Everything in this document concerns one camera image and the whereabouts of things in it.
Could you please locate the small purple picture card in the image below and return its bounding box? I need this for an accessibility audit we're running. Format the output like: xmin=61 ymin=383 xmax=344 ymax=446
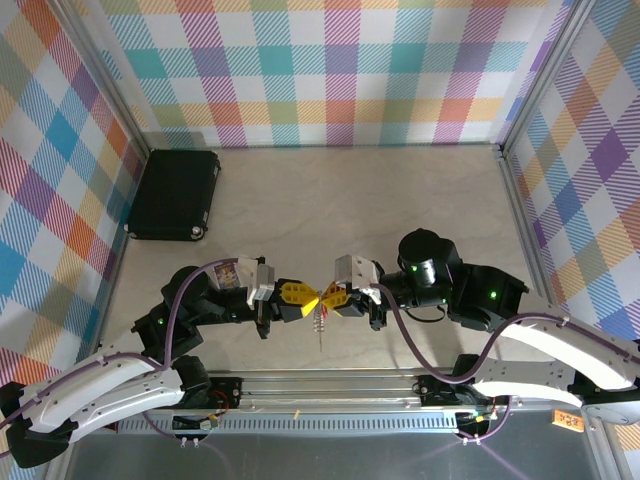
xmin=213 ymin=263 xmax=240 ymax=289

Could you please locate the black hard case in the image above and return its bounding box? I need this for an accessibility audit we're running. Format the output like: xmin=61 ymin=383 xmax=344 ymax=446
xmin=124 ymin=148 xmax=222 ymax=242

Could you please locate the small orange tag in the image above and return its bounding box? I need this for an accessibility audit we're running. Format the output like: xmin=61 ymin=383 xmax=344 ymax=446
xmin=552 ymin=409 xmax=585 ymax=430

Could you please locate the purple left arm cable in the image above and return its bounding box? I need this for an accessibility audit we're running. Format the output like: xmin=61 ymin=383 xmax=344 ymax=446
xmin=0 ymin=257 xmax=246 ymax=459

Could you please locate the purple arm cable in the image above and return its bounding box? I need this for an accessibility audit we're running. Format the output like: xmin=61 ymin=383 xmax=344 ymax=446
xmin=0 ymin=257 xmax=246 ymax=459
xmin=369 ymin=282 xmax=640 ymax=444

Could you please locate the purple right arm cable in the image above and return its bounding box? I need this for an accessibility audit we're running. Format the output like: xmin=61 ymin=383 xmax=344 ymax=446
xmin=369 ymin=282 xmax=640 ymax=444

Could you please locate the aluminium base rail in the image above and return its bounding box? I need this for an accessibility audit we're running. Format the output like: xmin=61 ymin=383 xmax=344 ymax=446
xmin=207 ymin=368 xmax=609 ymax=416

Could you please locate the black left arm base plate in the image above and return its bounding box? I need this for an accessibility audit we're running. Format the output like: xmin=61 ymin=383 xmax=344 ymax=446
xmin=205 ymin=375 xmax=245 ymax=410

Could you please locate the aluminium side rail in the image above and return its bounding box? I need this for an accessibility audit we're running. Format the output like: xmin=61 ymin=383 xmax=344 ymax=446
xmin=494 ymin=143 xmax=575 ymax=370

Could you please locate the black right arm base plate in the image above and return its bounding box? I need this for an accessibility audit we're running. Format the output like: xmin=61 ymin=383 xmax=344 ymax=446
xmin=417 ymin=374 xmax=506 ymax=407

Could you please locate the perforated grey cable duct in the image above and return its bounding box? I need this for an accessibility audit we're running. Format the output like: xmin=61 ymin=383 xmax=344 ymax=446
xmin=117 ymin=415 xmax=464 ymax=435

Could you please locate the aluminium frame post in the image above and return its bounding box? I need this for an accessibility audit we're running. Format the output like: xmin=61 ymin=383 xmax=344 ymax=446
xmin=52 ymin=0 xmax=154 ymax=156
xmin=498 ymin=0 xmax=599 ymax=156

